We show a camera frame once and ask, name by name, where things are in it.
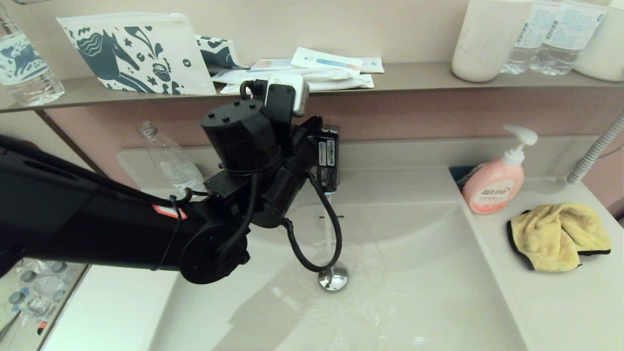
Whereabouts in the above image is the chrome faucet with lever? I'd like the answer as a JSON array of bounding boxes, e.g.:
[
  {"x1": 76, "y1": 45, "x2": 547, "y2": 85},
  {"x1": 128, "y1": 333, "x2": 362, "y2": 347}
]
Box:
[{"x1": 319, "y1": 124, "x2": 341, "y2": 195}]

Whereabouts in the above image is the yellow cloth with black trim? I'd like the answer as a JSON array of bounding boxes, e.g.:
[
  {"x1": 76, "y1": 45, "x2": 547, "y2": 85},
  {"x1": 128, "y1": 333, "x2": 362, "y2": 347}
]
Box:
[{"x1": 506, "y1": 202, "x2": 612, "y2": 272}]

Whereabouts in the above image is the white sink basin vanity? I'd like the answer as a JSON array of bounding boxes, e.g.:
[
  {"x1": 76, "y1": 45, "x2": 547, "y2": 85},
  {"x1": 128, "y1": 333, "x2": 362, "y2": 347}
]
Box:
[{"x1": 41, "y1": 136, "x2": 624, "y2": 351}]

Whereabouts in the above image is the flat long white packet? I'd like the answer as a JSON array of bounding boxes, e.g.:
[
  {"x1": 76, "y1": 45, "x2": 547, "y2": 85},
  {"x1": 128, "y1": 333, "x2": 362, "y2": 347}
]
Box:
[{"x1": 219, "y1": 74, "x2": 375, "y2": 95}]

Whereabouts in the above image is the white packet with blue stripe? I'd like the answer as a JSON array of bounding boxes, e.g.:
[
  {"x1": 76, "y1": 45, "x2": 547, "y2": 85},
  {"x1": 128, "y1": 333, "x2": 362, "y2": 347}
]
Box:
[{"x1": 291, "y1": 47, "x2": 364, "y2": 77}]

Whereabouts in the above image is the pale pink blue packet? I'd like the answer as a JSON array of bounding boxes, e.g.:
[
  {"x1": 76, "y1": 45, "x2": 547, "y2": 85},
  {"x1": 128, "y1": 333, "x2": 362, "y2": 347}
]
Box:
[{"x1": 250, "y1": 58, "x2": 295, "y2": 73}]

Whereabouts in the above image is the long white wrapped packet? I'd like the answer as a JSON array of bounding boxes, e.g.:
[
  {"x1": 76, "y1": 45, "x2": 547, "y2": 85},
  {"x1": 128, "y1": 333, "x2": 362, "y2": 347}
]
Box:
[{"x1": 211, "y1": 67, "x2": 355, "y2": 86}]

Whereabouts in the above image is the folded white blue print pouch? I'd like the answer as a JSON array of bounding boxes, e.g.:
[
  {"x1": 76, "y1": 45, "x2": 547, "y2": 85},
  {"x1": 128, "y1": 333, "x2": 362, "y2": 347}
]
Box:
[{"x1": 195, "y1": 35, "x2": 249, "y2": 74}]

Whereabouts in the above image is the chrome drain stopper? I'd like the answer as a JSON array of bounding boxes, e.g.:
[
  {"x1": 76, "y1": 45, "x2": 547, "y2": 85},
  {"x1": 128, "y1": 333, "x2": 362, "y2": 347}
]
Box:
[{"x1": 318, "y1": 263, "x2": 350, "y2": 293}]

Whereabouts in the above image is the empty clear plastic bottle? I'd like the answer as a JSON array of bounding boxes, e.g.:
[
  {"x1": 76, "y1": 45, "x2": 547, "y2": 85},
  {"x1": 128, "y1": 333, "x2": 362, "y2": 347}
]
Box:
[{"x1": 136, "y1": 121, "x2": 208, "y2": 195}]

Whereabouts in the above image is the dark blue small object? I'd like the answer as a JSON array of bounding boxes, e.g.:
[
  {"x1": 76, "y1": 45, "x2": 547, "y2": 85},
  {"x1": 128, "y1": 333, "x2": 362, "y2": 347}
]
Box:
[{"x1": 448, "y1": 166, "x2": 481, "y2": 190}]

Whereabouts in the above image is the white pouch blue horse print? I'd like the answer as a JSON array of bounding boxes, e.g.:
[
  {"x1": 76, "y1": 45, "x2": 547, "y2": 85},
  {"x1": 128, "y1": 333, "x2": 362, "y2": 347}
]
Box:
[{"x1": 56, "y1": 12, "x2": 217, "y2": 96}]

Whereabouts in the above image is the pink hand soap pump bottle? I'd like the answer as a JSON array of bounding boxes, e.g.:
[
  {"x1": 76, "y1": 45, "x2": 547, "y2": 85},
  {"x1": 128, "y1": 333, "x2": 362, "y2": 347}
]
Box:
[{"x1": 461, "y1": 125, "x2": 539, "y2": 215}]

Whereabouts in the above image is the clear water bottle white label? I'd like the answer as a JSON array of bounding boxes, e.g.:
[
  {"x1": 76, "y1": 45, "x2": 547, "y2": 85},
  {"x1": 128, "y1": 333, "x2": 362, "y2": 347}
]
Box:
[
  {"x1": 499, "y1": 0, "x2": 543, "y2": 75},
  {"x1": 528, "y1": 0, "x2": 611, "y2": 76}
]

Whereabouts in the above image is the water bottle with blue label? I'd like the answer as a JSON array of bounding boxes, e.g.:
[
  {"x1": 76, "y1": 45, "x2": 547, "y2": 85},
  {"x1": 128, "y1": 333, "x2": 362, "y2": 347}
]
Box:
[{"x1": 0, "y1": 0, "x2": 65, "y2": 107}]

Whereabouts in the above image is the ribbed white cup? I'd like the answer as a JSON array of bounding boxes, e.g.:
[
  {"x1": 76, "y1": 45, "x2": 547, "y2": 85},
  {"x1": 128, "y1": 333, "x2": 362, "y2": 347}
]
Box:
[{"x1": 571, "y1": 0, "x2": 624, "y2": 82}]

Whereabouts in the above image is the plastic-wrapped water bottle pack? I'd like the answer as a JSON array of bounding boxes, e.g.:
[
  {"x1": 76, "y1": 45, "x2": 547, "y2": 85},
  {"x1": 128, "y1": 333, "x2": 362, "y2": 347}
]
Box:
[{"x1": 0, "y1": 261, "x2": 91, "y2": 332}]

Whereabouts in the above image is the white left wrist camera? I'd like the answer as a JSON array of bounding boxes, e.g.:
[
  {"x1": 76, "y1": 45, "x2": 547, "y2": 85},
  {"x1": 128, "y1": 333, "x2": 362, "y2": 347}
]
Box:
[{"x1": 265, "y1": 73, "x2": 311, "y2": 118}]

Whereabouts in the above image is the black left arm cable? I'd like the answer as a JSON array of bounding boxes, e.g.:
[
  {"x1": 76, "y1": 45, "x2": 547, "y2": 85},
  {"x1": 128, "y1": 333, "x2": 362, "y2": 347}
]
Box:
[{"x1": 283, "y1": 171, "x2": 343, "y2": 273}]

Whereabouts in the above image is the grey wall shelf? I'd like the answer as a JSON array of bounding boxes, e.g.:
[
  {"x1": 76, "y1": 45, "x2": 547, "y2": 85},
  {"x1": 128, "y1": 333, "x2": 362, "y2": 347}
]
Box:
[{"x1": 0, "y1": 60, "x2": 624, "y2": 114}]

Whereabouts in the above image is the grey corrugated hose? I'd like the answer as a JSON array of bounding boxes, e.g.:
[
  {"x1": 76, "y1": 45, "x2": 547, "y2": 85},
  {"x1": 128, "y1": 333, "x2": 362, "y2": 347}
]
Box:
[{"x1": 565, "y1": 111, "x2": 624, "y2": 186}]

